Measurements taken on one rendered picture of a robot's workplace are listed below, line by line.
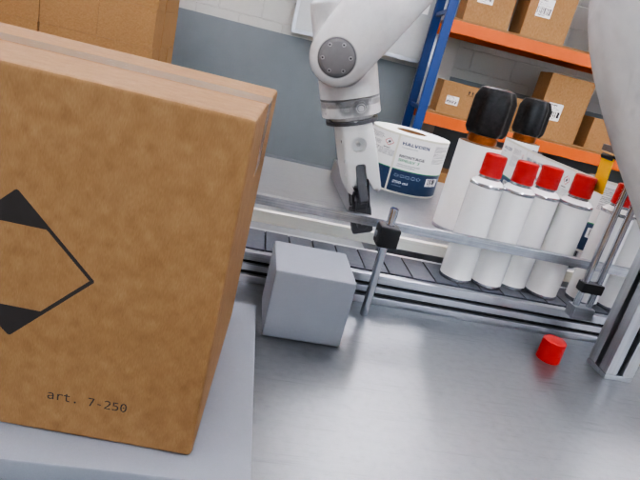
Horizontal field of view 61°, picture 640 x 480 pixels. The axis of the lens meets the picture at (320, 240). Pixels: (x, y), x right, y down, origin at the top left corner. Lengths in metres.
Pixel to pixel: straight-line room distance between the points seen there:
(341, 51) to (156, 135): 0.36
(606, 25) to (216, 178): 0.24
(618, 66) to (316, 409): 0.42
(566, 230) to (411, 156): 0.54
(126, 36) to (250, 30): 1.60
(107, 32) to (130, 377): 3.71
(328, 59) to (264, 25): 4.65
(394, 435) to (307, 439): 0.10
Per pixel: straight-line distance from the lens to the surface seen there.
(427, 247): 0.92
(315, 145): 5.36
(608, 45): 0.33
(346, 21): 0.68
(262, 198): 0.77
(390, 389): 0.65
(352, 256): 0.86
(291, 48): 5.30
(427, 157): 1.37
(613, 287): 1.02
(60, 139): 0.39
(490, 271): 0.90
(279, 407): 0.58
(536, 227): 0.92
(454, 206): 1.15
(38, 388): 0.47
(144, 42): 4.02
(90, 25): 4.10
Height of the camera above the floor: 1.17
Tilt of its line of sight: 19 degrees down
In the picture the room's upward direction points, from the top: 14 degrees clockwise
